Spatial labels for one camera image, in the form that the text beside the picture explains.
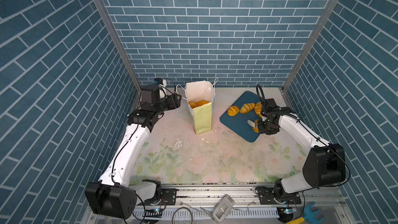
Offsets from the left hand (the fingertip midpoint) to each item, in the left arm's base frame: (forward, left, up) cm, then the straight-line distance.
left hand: (177, 96), depth 75 cm
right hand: (-7, -46, -20) cm, 51 cm away
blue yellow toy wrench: (-47, -60, -28) cm, 81 cm away
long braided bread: (+14, -43, -26) cm, 52 cm away
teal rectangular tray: (+5, -36, -31) cm, 48 cm away
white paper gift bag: (+15, -11, -16) cm, 24 cm away
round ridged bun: (+11, -33, -26) cm, 44 cm away
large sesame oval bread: (+15, -11, -23) cm, 29 cm away
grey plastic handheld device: (-43, -21, -29) cm, 56 cm away
